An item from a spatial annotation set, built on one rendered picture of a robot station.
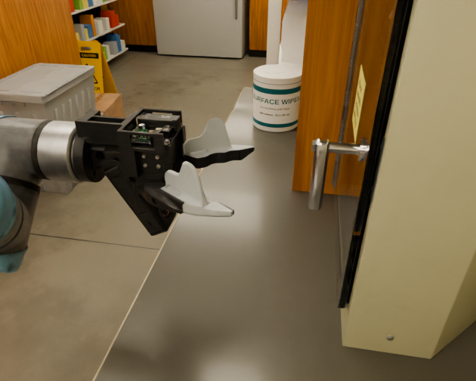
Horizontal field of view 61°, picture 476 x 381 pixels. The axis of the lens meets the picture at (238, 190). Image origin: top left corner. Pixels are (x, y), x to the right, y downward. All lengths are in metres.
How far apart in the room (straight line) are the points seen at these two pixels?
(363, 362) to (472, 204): 0.25
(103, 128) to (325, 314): 0.39
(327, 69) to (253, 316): 0.43
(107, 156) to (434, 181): 0.36
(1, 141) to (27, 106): 2.00
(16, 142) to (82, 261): 1.69
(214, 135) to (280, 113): 0.57
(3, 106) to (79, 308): 1.26
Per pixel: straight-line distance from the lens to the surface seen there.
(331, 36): 0.74
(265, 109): 1.09
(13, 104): 2.60
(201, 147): 0.53
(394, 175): 0.42
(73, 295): 2.05
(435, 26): 0.37
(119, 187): 0.52
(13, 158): 0.55
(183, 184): 0.44
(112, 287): 2.03
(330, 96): 0.77
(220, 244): 0.71
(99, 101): 3.41
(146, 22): 5.88
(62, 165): 0.52
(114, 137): 0.49
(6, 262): 0.54
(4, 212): 0.40
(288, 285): 0.64
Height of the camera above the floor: 1.40
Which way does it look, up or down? 33 degrees down
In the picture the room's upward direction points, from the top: straight up
